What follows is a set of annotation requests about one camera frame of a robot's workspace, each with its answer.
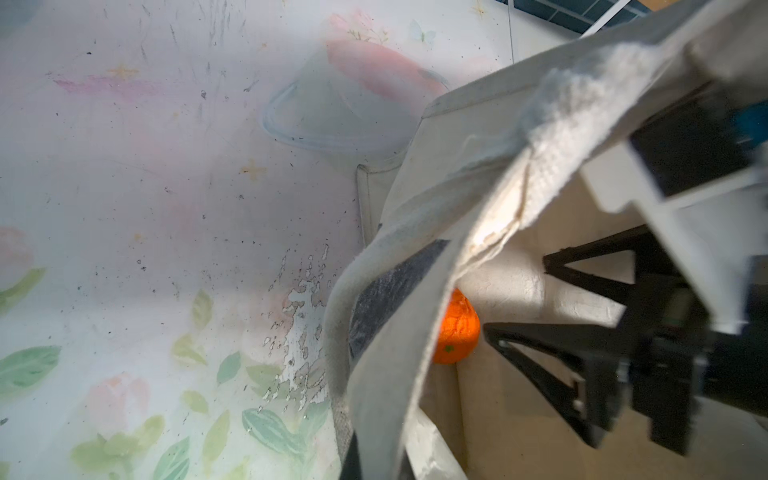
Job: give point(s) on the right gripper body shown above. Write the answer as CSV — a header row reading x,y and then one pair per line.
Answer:
x,y
697,174

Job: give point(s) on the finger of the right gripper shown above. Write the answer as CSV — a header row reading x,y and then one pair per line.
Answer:
x,y
581,370
609,267

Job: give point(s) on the large orange fruit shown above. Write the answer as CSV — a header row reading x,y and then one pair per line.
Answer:
x,y
459,331

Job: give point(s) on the beige canvas grocery bag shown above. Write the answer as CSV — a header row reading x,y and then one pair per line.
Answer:
x,y
490,184

